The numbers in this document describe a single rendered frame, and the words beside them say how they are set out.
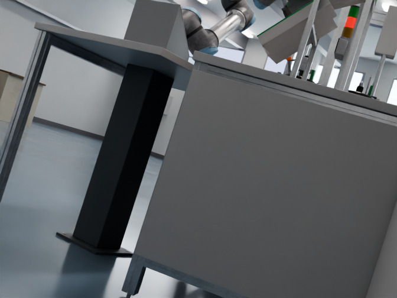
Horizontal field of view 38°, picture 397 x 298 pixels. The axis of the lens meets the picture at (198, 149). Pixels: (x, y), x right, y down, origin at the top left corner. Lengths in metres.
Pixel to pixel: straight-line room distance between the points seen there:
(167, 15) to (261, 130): 0.90
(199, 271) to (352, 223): 0.49
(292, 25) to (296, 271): 0.87
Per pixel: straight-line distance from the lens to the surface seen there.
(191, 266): 1.85
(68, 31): 2.38
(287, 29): 2.12
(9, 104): 10.57
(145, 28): 2.56
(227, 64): 1.85
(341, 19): 3.73
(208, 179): 1.82
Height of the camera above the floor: 0.55
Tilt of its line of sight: level
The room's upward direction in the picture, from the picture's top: 18 degrees clockwise
